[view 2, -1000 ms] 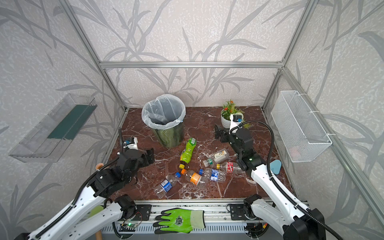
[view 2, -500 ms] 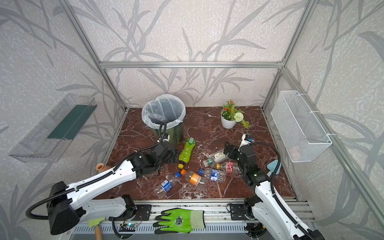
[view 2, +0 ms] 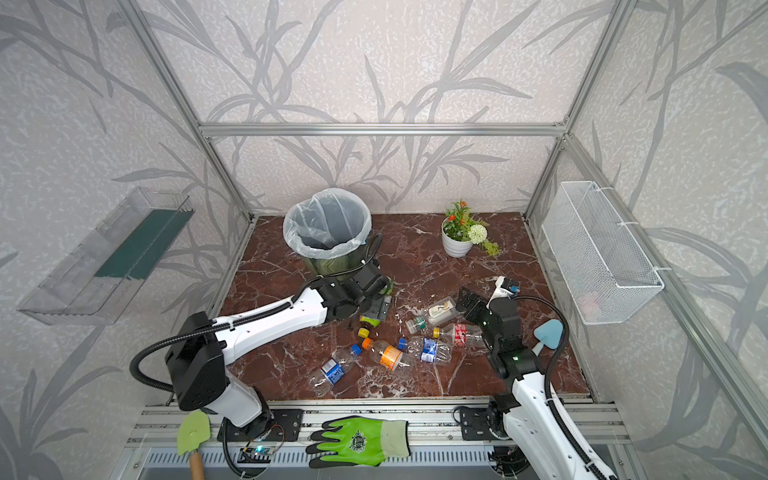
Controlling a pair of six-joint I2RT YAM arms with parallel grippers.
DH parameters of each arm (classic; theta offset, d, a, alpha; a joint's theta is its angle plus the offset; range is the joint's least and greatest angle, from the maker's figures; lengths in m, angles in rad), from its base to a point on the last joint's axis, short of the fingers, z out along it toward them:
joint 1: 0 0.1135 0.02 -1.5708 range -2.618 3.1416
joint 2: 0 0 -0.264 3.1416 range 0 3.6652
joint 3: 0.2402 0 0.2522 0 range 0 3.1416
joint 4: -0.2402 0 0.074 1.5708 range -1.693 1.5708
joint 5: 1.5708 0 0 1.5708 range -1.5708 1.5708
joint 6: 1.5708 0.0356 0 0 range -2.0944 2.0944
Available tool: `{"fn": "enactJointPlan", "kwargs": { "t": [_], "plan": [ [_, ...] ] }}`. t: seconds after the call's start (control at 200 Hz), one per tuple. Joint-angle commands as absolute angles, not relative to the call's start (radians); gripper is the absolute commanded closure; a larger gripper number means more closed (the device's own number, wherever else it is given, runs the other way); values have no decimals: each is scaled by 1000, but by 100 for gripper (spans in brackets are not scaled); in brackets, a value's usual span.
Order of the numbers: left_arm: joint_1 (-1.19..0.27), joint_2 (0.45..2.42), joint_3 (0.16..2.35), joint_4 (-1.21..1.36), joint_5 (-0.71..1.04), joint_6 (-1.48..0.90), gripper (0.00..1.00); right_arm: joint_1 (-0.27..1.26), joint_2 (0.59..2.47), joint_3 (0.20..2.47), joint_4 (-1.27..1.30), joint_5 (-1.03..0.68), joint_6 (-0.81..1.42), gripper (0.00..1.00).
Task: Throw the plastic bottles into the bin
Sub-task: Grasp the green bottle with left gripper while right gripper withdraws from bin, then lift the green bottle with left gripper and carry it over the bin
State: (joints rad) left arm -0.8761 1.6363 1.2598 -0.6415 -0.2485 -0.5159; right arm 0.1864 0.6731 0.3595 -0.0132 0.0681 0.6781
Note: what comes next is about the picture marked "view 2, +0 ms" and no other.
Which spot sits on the blue cap pepsi bottle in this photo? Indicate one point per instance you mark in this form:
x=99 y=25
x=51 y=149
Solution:
x=323 y=379

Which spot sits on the clear plastic bin liner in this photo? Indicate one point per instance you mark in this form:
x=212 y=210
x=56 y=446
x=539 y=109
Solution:
x=330 y=224

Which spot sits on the light blue small shovel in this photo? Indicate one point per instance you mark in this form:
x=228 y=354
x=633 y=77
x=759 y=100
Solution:
x=548 y=336

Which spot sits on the white pot with artificial flowers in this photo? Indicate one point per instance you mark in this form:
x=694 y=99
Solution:
x=461 y=231

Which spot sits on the white wire mesh basket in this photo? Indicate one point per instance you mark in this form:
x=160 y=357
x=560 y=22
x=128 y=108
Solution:
x=608 y=274

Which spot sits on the green label drink bottle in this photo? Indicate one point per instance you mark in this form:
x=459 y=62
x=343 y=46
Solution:
x=376 y=313

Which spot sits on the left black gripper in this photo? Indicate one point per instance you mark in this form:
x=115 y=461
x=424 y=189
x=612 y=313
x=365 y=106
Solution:
x=372 y=293

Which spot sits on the left circuit board with wires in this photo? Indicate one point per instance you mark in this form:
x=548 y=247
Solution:
x=261 y=450

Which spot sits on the yellow cap red label bottle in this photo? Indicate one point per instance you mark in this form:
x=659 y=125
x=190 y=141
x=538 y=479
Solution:
x=460 y=335

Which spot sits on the clear plastic box with card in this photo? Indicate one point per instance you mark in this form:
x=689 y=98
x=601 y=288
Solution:
x=441 y=312

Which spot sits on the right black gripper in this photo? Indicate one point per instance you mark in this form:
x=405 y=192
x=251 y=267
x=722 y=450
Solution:
x=480 y=309

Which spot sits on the green wood-pattern trash bin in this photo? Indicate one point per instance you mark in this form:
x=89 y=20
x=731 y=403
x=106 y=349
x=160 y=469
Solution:
x=324 y=267

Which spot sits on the orange cap orange label bottle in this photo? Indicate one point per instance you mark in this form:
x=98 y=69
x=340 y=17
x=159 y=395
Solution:
x=389 y=356

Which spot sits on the right circuit board with wires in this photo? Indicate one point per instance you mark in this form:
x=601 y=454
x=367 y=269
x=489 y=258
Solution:
x=508 y=462

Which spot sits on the clear acrylic wall shelf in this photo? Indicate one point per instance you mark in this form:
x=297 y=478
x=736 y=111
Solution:
x=96 y=282

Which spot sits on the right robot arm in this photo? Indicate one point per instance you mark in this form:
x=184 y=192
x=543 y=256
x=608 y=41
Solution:
x=530 y=413

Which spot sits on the green cap clear bottle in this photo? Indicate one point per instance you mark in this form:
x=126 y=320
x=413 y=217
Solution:
x=419 y=325

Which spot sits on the green and black work glove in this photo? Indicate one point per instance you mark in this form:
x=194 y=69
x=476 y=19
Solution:
x=356 y=440

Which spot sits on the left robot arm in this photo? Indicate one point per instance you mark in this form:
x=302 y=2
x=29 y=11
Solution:
x=193 y=365

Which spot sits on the circuit board with wires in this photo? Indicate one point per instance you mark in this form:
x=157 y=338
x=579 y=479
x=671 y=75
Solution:
x=261 y=450
x=508 y=462

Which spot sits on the blue cap blue label bottle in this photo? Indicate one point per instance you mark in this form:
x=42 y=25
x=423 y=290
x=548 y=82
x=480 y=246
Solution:
x=424 y=350

